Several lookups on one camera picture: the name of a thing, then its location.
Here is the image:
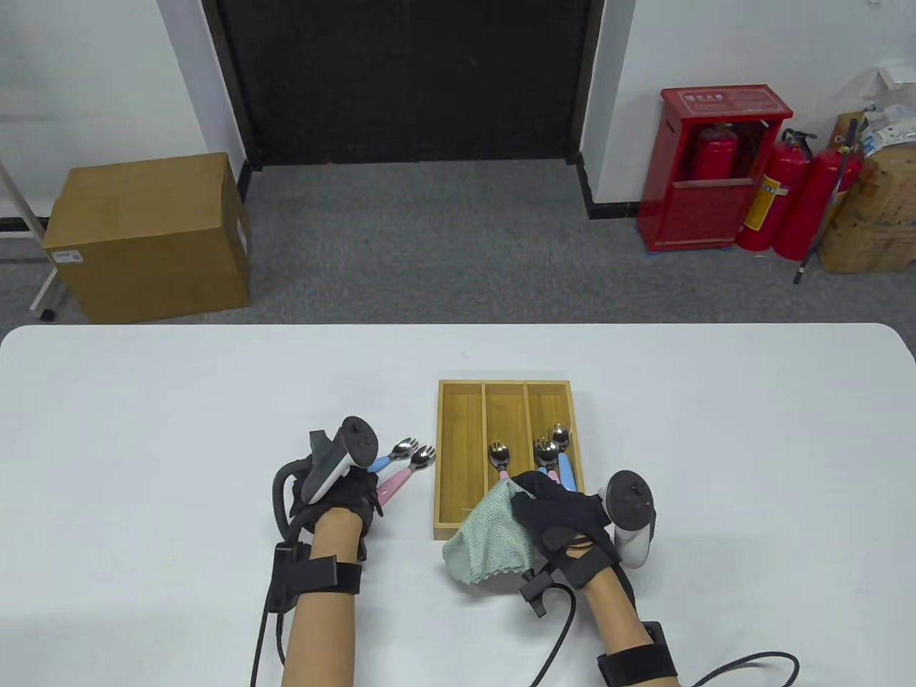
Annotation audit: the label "person's left hand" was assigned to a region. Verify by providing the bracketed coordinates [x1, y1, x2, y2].
[288, 467, 385, 562]

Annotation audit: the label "person's right hand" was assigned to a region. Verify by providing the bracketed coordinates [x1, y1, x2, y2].
[510, 470, 623, 589]

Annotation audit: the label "blue handle baby fork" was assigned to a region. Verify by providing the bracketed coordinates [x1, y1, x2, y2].
[547, 424, 578, 492]
[365, 437, 422, 473]

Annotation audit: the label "grey handheld controller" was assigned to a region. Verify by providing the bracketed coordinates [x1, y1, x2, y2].
[598, 470, 658, 570]
[301, 417, 379, 505]

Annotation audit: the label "green fish scale cleaning cloth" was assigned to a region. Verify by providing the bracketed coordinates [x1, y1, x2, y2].
[442, 479, 534, 584]

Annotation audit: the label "person's left forearm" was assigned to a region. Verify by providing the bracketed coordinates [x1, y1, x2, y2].
[281, 510, 362, 687]

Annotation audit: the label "person's right forearm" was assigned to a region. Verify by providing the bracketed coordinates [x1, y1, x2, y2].
[580, 565, 681, 687]

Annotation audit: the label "wooden cutlery tray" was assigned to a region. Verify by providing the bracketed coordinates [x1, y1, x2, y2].
[434, 379, 589, 542]

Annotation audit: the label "brown cardboard box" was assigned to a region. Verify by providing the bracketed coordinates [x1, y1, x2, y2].
[42, 152, 253, 324]

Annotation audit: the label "red fire extinguisher cabinet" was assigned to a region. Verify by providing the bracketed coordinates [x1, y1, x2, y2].
[637, 84, 794, 253]

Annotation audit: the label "black rod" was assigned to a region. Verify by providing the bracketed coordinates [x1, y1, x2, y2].
[793, 117, 859, 286]

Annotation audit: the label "red extinguisher with yellow label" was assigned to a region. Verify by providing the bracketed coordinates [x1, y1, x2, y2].
[736, 129, 818, 253]

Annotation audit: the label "red fire extinguisher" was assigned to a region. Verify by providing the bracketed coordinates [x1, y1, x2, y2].
[773, 147, 863, 260]
[691, 122, 739, 181]

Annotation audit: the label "black door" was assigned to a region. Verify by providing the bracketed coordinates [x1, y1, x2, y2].
[203, 0, 605, 169]

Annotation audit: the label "printed cardboard box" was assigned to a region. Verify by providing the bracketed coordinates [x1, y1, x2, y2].
[816, 111, 916, 274]

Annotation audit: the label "white plastic bags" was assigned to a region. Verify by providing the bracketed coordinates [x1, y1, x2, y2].
[855, 61, 916, 155]

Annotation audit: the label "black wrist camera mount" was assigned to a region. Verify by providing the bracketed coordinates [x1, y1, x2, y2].
[519, 562, 573, 620]

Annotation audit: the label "black cable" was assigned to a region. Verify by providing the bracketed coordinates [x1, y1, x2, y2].
[249, 459, 310, 687]
[530, 583, 578, 687]
[691, 650, 801, 687]

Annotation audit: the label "black forearm strap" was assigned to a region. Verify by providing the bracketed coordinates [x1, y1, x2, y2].
[596, 621, 679, 687]
[271, 542, 362, 613]

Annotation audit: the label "white stand frame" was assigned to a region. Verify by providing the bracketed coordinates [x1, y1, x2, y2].
[0, 154, 65, 321]

